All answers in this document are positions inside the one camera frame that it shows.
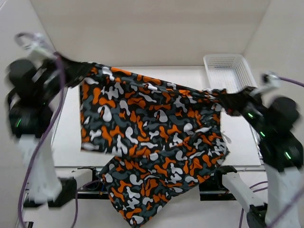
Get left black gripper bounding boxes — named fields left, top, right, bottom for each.
left=37, top=50, right=92, bottom=100

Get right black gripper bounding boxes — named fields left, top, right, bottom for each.
left=218, top=85, right=272, bottom=135

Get orange camouflage shorts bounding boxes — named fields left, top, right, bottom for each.
left=80, top=63, right=228, bottom=228

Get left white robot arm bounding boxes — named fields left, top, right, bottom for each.
left=6, top=32, right=100, bottom=208

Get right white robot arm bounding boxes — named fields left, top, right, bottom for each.
left=213, top=72, right=304, bottom=228

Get white perforated plastic basket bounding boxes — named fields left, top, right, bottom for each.
left=203, top=54, right=257, bottom=94

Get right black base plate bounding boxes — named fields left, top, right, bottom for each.
left=199, top=166, right=237, bottom=201

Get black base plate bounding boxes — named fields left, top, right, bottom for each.
left=199, top=166, right=237, bottom=201
left=77, top=166, right=109, bottom=200

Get front aluminium rail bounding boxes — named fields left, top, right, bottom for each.
left=55, top=165, right=265, bottom=172

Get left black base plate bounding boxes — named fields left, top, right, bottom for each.
left=77, top=166, right=109, bottom=200

